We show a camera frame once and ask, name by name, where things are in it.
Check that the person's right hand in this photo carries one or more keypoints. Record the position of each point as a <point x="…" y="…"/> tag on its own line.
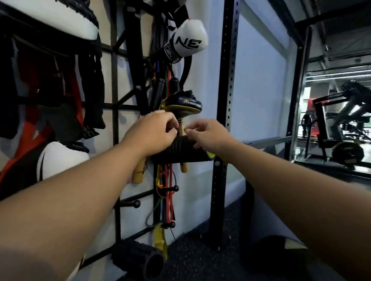
<point x="212" y="135"/>

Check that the printed white boxing glove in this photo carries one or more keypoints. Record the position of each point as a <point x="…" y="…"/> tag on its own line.
<point x="186" y="39"/>

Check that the flat cardboard piece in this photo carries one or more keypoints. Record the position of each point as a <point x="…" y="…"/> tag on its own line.
<point x="295" y="244"/>

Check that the long gold stick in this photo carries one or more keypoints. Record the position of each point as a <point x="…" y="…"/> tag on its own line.
<point x="139" y="172"/>

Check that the person's right forearm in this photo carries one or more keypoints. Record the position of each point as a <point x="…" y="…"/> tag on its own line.
<point x="320" y="211"/>

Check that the black and yellow pad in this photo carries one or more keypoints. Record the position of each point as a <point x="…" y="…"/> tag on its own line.
<point x="181" y="105"/>

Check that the grey folded floor mat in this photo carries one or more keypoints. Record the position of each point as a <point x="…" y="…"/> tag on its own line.
<point x="273" y="215"/>

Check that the short gold stick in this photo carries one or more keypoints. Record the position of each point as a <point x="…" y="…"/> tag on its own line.
<point x="184" y="167"/>

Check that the black exercise machine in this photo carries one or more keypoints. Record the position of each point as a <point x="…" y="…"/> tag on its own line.
<point x="348" y="152"/>

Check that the large white boxing glove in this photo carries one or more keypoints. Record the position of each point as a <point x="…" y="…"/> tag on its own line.
<point x="60" y="157"/>

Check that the person's left forearm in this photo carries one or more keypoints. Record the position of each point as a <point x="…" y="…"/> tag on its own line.
<point x="57" y="217"/>

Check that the white pad black mesh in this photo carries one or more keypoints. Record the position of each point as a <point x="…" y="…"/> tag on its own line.
<point x="56" y="14"/>

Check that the person's left hand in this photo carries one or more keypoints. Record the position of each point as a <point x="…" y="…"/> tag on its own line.
<point x="150" y="133"/>

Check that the black foam roller green core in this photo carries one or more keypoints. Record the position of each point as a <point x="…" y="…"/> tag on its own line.
<point x="180" y="152"/>

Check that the yellow resistance band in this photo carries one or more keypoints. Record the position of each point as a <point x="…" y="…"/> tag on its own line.
<point x="161" y="242"/>

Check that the small black foam roller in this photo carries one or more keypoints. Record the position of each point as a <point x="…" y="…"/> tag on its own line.
<point x="136" y="259"/>

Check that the red resistance bands bundle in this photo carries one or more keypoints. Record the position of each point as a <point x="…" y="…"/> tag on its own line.
<point x="171" y="203"/>

